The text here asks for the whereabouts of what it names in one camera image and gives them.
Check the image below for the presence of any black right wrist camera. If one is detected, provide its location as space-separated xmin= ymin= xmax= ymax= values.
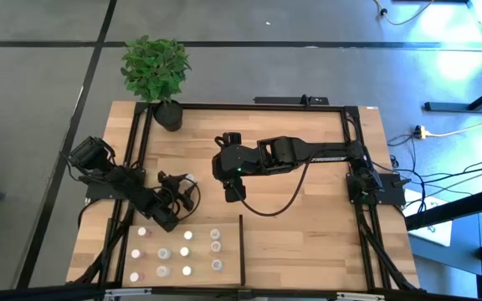
xmin=223 ymin=181 xmax=248 ymax=204

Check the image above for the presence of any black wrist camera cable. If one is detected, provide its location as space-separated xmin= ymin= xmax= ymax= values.
xmin=236 ymin=154 xmax=314 ymax=218
xmin=156 ymin=175 xmax=203 ymax=222

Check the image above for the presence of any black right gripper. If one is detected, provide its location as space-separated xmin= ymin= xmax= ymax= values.
xmin=211 ymin=131 xmax=264 ymax=186

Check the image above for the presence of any black shelf end frame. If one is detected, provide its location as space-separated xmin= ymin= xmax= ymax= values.
xmin=106 ymin=217 xmax=115 ymax=254

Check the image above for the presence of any green artificial plant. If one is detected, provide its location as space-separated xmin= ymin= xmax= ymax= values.
xmin=119 ymin=34 xmax=193 ymax=104

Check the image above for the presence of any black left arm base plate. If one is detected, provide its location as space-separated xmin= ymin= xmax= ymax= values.
xmin=82 ymin=166 xmax=146 ymax=202

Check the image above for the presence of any white floor cable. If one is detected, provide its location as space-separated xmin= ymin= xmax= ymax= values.
xmin=431 ymin=118 xmax=482 ymax=138

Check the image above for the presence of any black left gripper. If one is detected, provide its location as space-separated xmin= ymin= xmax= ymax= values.
xmin=152 ymin=170 xmax=197 ymax=233

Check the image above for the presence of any black left wrist camera cable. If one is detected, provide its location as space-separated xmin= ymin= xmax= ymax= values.
xmin=156 ymin=175 xmax=203 ymax=222

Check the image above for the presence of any black desk leg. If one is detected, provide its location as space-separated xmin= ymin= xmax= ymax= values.
xmin=423 ymin=78 xmax=482 ymax=115

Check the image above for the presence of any light wooden shelf board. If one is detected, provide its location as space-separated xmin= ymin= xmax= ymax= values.
xmin=121 ymin=222 xmax=241 ymax=289

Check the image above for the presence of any long black floor cable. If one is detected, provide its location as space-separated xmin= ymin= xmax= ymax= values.
xmin=408 ymin=162 xmax=482 ymax=185

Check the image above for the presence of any beige floor cable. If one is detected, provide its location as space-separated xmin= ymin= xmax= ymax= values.
xmin=372 ymin=0 xmax=437 ymax=27

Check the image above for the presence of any black divider bar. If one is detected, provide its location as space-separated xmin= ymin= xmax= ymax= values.
xmin=238 ymin=214 xmax=246 ymax=288

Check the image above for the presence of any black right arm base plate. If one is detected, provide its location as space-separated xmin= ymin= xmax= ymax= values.
xmin=346 ymin=171 xmax=408 ymax=207

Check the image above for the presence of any black plant pot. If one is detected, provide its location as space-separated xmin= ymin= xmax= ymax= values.
xmin=152 ymin=99 xmax=184 ymax=133

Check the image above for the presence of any black flat bar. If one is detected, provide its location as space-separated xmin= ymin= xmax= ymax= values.
xmin=253 ymin=94 xmax=331 ymax=106

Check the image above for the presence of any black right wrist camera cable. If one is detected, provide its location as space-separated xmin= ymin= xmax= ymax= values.
xmin=236 ymin=154 xmax=314 ymax=218

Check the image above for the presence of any white paper box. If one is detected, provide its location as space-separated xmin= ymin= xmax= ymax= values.
xmin=403 ymin=190 xmax=454 ymax=247

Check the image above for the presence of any yellow plug connector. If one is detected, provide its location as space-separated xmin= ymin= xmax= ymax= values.
xmin=412 ymin=125 xmax=433 ymax=140

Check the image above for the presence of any black diagonal beam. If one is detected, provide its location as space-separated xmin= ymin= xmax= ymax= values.
xmin=405 ymin=185 xmax=482 ymax=232

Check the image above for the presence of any silver frame bracket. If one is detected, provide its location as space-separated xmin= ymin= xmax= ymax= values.
xmin=336 ymin=291 xmax=387 ymax=301
xmin=104 ymin=287 xmax=153 ymax=298

